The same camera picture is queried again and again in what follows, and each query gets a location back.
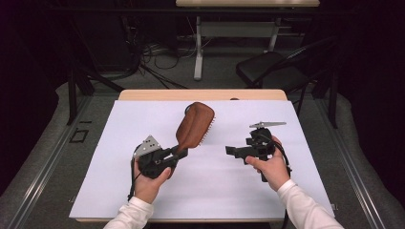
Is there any right hand-held gripper cable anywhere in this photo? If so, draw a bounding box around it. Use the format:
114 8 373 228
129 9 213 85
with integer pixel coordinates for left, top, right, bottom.
261 133 292 229

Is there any black metal post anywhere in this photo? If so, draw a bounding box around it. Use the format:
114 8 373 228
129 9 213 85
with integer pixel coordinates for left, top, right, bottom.
328 71 339 130

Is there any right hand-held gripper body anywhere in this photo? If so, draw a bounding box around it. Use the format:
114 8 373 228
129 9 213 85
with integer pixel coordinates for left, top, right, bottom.
244 120 288 183

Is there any black folding chair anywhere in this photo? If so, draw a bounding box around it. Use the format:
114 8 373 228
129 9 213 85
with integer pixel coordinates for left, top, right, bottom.
235 35 339 116

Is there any black horizontal metal bar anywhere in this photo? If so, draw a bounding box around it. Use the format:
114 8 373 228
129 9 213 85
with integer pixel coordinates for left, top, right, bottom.
47 7 354 16

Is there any white table mat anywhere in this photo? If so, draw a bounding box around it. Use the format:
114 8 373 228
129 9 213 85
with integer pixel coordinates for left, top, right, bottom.
69 99 336 221

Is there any left hand-held gripper cable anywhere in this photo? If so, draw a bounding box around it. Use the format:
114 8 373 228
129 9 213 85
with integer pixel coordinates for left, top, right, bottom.
127 156 142 202

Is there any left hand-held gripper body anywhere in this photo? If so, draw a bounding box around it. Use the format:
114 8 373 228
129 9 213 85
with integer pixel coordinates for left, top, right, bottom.
132 135 181 179

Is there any hand-held gripper cable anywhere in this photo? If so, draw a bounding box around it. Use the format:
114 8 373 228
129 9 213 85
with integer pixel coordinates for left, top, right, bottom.
127 156 142 202
261 133 292 229

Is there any person's right hand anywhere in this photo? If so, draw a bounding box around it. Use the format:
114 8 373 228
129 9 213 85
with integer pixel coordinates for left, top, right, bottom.
245 135 291 193

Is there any wooden hairbrush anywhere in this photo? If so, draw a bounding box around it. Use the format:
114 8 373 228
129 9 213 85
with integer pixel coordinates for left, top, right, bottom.
175 101 216 153

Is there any tangle of floor cables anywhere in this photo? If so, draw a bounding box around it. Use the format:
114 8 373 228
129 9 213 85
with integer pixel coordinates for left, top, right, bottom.
125 15 199 90

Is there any black metal stand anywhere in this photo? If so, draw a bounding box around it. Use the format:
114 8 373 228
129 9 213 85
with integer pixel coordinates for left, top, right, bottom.
65 18 127 127

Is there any white desk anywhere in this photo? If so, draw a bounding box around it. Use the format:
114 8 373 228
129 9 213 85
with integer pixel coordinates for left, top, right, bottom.
175 0 321 81

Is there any person's left hand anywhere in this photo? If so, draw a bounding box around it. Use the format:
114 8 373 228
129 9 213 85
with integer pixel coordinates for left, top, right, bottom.
133 157 176 204

